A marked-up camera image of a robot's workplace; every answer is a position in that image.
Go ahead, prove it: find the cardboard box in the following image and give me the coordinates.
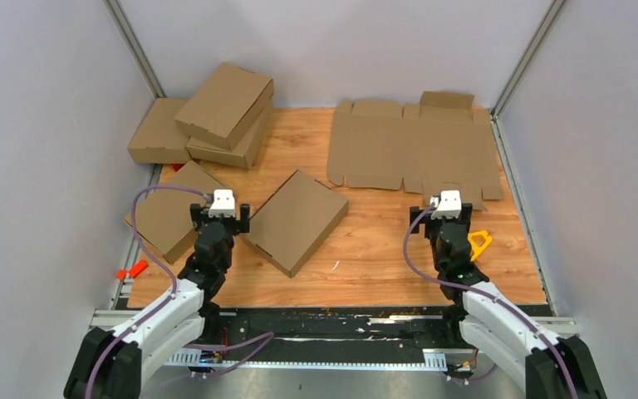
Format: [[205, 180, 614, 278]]
[[174, 62, 274, 150], [242, 170, 349, 278], [186, 101, 274, 169], [127, 98, 191, 165], [135, 161, 227, 264]]

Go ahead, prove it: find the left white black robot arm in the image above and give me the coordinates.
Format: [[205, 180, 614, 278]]
[[63, 197, 251, 398]]

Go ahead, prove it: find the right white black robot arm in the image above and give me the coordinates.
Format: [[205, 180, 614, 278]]
[[402, 204, 606, 398]]

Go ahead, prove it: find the yellow triangle piece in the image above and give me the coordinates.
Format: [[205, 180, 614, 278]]
[[468, 230, 493, 262]]

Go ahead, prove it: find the flat cardboard sheet underneath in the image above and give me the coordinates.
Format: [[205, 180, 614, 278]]
[[326, 91, 503, 210]]

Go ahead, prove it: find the orange plastic clip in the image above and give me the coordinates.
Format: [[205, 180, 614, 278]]
[[115, 259, 149, 280]]

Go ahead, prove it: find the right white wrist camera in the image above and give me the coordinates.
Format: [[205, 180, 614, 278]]
[[429, 190, 462, 219]]

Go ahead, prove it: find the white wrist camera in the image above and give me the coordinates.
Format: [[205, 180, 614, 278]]
[[429, 190, 462, 219], [208, 189, 236, 219]]

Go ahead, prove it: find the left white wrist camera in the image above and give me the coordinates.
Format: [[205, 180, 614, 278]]
[[208, 189, 236, 219]]

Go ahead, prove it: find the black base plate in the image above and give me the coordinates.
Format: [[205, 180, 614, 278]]
[[198, 305, 475, 357]]

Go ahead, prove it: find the aluminium slotted rail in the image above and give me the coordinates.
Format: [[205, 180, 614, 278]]
[[164, 337, 447, 372]]

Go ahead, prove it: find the left aluminium corner post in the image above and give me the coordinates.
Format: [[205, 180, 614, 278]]
[[103, 0, 166, 98]]

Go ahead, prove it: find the aluminium corner post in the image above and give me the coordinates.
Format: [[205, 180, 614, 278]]
[[491, 0, 568, 118], [103, 0, 166, 98]]

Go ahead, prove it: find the right aluminium corner post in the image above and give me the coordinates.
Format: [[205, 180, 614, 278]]
[[491, 0, 568, 118]]

